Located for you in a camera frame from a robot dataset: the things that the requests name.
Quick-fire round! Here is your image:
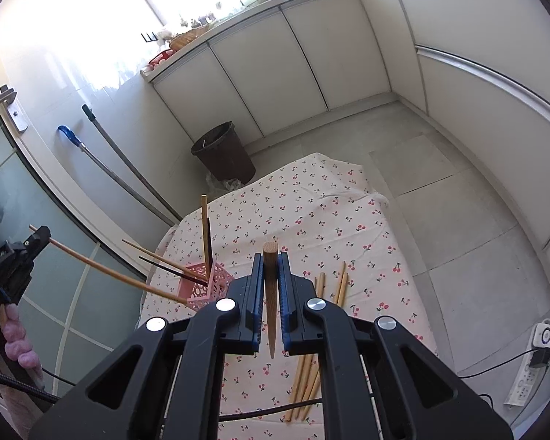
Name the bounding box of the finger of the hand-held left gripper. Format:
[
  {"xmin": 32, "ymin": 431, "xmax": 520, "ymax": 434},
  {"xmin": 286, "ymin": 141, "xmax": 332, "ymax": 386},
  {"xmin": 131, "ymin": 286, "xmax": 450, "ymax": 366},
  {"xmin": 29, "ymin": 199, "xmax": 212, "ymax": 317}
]
[{"xmin": 23, "ymin": 225, "xmax": 52, "ymax": 260}]

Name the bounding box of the person's left hand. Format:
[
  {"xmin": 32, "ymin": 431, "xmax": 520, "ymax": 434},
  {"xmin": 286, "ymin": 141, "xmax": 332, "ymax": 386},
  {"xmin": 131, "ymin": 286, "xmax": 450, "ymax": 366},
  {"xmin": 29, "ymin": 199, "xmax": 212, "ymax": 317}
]
[{"xmin": 0, "ymin": 305, "xmax": 45, "ymax": 382}]

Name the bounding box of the dark handled mop pole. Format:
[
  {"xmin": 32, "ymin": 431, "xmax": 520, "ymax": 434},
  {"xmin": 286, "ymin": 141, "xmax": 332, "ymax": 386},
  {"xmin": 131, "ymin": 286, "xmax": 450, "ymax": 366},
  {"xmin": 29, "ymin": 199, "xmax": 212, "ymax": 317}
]
[{"xmin": 81, "ymin": 104, "xmax": 185, "ymax": 221}]

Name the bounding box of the white power strip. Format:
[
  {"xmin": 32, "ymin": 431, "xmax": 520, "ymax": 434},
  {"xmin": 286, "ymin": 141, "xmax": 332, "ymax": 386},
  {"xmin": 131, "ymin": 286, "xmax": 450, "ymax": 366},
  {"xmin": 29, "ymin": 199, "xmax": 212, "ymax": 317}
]
[{"xmin": 505, "ymin": 318, "xmax": 550, "ymax": 407}]

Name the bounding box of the pink perforated utensil holder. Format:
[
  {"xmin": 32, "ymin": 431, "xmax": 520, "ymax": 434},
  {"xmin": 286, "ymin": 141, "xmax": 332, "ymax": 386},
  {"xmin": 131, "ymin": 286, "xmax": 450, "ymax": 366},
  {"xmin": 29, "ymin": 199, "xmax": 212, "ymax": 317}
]
[{"xmin": 174, "ymin": 259, "xmax": 236, "ymax": 315}]

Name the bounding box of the white base cabinet with doors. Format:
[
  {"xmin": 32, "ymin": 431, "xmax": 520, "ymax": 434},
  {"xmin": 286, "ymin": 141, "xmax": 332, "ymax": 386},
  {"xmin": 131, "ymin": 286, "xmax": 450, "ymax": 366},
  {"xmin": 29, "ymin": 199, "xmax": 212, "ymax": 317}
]
[{"xmin": 140, "ymin": 0, "xmax": 400, "ymax": 144}]

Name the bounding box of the blue handled mop pole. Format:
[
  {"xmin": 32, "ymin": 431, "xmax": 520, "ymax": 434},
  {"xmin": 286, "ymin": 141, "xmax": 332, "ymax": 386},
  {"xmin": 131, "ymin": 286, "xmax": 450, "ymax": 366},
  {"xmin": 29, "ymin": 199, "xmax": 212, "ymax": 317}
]
[{"xmin": 57, "ymin": 125, "xmax": 180, "ymax": 226}]

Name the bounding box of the braided black cable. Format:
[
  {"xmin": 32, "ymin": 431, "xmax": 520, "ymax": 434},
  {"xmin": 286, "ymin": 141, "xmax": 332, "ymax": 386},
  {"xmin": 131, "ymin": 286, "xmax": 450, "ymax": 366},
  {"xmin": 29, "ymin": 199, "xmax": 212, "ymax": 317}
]
[{"xmin": 0, "ymin": 367, "xmax": 61, "ymax": 405}]

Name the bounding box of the cherry print tablecloth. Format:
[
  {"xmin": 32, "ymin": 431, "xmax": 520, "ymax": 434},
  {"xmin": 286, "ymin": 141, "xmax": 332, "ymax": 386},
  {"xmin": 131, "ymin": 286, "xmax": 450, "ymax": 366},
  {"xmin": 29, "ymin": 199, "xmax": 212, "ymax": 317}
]
[{"xmin": 137, "ymin": 152, "xmax": 439, "ymax": 440}]

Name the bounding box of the pile of bamboo chopsticks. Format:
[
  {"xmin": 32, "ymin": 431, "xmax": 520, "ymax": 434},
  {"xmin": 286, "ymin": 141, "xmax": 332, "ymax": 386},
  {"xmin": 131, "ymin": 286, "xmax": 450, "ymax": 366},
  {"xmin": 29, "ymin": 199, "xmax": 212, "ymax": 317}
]
[{"xmin": 283, "ymin": 261, "xmax": 352, "ymax": 423}]

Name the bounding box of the clear plastic bag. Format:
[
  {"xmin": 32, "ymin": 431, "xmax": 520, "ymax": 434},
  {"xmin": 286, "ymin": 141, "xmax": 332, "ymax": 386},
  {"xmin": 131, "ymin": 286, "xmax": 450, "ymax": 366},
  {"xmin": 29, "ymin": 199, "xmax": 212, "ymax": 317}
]
[{"xmin": 205, "ymin": 170, "xmax": 246, "ymax": 196}]

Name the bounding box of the metal door handle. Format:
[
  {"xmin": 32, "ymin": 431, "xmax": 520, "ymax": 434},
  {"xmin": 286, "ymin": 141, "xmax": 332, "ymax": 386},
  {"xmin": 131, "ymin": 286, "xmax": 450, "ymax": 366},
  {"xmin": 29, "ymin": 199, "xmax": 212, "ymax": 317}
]
[{"xmin": 0, "ymin": 85, "xmax": 29, "ymax": 132}]

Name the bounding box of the bright window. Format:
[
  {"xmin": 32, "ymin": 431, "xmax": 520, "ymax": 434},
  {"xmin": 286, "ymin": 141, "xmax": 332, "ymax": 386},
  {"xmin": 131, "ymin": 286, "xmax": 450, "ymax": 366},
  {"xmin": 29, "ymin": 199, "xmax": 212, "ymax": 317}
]
[{"xmin": 0, "ymin": 0, "xmax": 303, "ymax": 102}]

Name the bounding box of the tan bamboo chopstick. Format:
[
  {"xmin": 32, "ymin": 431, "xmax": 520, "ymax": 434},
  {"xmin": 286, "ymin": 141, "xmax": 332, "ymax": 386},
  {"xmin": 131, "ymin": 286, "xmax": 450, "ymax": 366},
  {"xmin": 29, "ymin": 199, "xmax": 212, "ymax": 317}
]
[
  {"xmin": 201, "ymin": 195, "xmax": 212, "ymax": 276},
  {"xmin": 29, "ymin": 224, "xmax": 190, "ymax": 306},
  {"xmin": 263, "ymin": 241, "xmax": 281, "ymax": 359},
  {"xmin": 121, "ymin": 239, "xmax": 199, "ymax": 278}
]

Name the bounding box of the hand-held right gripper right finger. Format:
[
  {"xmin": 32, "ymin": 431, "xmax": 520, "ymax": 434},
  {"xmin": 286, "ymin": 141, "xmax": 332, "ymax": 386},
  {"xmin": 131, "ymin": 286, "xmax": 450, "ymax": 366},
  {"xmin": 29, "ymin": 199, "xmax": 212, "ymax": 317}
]
[{"xmin": 277, "ymin": 250, "xmax": 514, "ymax": 440}]

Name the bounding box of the brown plastic trash bin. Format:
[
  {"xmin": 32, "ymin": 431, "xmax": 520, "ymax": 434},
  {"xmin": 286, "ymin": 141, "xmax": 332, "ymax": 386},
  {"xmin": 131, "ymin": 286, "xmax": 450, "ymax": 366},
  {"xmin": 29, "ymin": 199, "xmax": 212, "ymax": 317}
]
[{"xmin": 191, "ymin": 121, "xmax": 256, "ymax": 185}]

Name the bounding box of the woven basket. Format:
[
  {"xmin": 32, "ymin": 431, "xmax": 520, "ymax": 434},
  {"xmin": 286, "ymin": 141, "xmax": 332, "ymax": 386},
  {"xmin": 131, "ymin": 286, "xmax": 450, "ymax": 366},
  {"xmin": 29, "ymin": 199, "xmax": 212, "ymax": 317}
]
[{"xmin": 169, "ymin": 25, "xmax": 212, "ymax": 52}]

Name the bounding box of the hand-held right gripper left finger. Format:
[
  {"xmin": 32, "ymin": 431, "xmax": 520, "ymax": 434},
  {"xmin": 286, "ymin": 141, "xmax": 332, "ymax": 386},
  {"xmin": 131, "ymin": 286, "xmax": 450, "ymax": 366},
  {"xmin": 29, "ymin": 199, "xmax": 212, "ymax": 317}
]
[{"xmin": 30, "ymin": 252, "xmax": 267, "ymax": 440}]

